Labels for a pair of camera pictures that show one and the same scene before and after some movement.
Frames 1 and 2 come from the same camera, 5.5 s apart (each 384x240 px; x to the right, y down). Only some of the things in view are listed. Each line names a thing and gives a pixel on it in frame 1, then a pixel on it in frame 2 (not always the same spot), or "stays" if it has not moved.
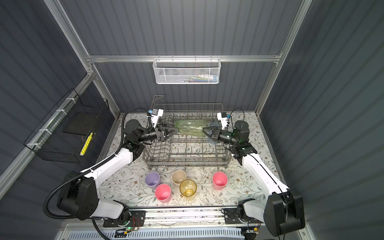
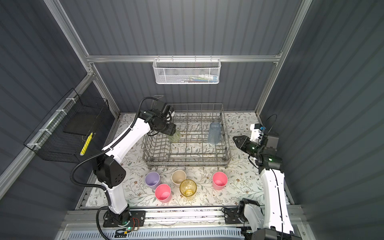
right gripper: [216, 132] to [243, 143]
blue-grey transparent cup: [214, 123] stays
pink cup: [219, 179] stays
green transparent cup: [191, 127] to [175, 137]
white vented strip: [169, 234] stays
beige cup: [177, 176] stays
